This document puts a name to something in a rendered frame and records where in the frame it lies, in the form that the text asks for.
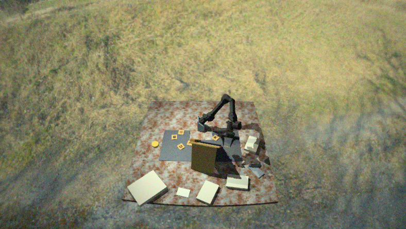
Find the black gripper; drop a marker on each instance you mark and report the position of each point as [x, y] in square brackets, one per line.
[233, 138]

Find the grey flat rectangular tile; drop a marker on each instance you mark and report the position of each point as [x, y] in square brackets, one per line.
[255, 170]

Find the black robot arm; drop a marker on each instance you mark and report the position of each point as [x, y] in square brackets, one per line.
[234, 124]

